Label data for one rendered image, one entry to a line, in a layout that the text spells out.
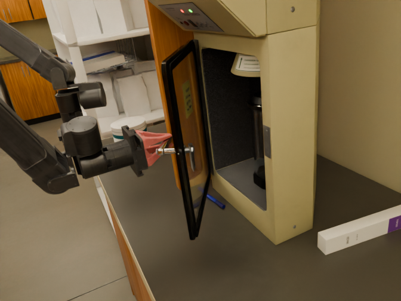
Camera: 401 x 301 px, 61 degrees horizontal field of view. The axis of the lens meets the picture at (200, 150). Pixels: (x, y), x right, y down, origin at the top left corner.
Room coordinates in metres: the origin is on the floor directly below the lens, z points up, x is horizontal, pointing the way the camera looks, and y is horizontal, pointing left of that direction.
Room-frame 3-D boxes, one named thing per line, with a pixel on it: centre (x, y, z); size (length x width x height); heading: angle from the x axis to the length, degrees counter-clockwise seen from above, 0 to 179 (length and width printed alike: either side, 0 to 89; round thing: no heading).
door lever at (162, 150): (0.69, 0.06, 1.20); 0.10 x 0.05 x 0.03; 168
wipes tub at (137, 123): (1.22, 0.26, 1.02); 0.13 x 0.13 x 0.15
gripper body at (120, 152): (0.67, 0.17, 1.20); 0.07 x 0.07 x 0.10; 23
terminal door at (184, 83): (0.75, 0.01, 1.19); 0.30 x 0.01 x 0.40; 168
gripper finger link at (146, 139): (0.70, 0.10, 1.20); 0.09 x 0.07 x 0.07; 113
